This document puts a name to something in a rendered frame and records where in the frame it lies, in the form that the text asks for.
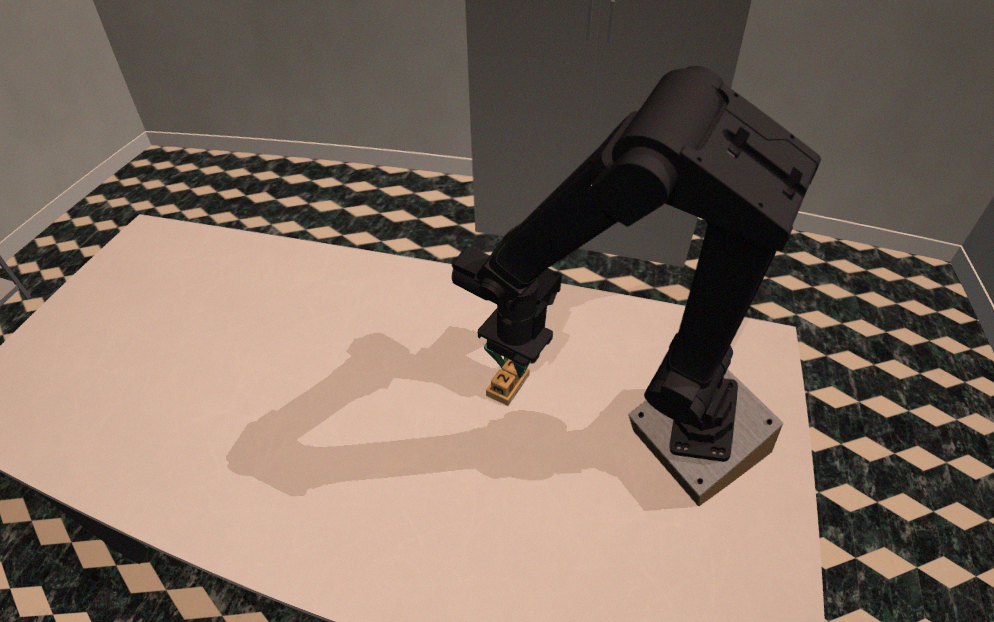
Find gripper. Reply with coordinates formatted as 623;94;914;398
478;308;553;378

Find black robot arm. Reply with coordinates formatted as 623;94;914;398
452;66;821;462

